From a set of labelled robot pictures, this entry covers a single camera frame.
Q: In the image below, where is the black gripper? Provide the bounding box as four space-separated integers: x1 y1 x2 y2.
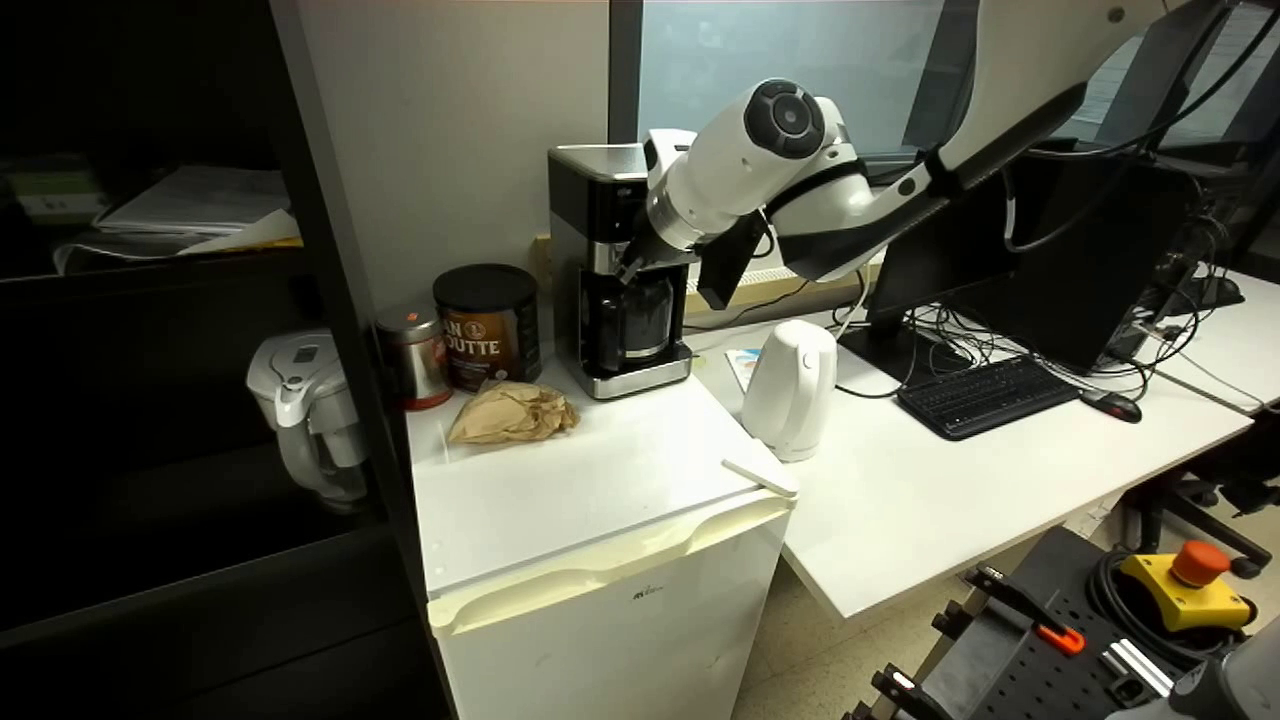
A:
612 212 683 283

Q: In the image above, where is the black silver coffee maker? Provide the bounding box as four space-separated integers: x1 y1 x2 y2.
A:
544 137 700 403

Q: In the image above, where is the dark brown coffee can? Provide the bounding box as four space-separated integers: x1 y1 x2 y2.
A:
433 260 544 394

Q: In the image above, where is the yellow red emergency stop button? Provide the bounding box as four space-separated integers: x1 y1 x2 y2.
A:
1111 535 1261 640

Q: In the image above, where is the white packet with blue print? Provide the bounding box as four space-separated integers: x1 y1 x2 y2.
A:
714 340 768 421

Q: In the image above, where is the white electric kettle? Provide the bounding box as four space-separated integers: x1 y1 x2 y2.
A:
737 316 838 467

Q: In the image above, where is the dark glass window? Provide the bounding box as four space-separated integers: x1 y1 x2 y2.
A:
606 0 984 152

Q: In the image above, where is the small silver metal can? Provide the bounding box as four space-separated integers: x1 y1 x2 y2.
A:
376 303 452 412

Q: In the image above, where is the white flat strip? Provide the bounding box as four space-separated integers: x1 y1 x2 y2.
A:
714 455 801 501

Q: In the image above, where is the white mini fridge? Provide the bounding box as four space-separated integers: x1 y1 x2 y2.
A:
404 357 801 720

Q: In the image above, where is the white water filter pitcher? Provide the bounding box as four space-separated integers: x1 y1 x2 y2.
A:
240 327 376 510

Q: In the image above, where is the black computer keyboard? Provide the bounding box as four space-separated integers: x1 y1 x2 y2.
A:
897 351 1084 445

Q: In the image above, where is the black computer monitor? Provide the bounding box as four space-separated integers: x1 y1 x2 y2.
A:
836 138 1206 383

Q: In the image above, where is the stack of white papers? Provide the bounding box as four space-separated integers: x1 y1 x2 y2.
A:
50 158 307 281

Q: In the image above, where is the black computer mouse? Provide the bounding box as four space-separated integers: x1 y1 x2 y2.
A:
1079 383 1147 426

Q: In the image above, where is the black pegboard cart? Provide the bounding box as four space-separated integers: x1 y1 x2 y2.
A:
836 522 1280 720

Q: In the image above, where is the black shelf unit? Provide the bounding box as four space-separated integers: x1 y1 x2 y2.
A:
0 0 458 720

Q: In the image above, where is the black office chair base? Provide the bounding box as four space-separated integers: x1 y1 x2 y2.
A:
1123 433 1280 580

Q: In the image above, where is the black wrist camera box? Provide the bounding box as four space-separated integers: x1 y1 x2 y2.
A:
691 212 774 311

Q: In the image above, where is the bundle of desk cables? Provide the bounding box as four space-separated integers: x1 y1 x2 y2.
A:
917 299 1024 373

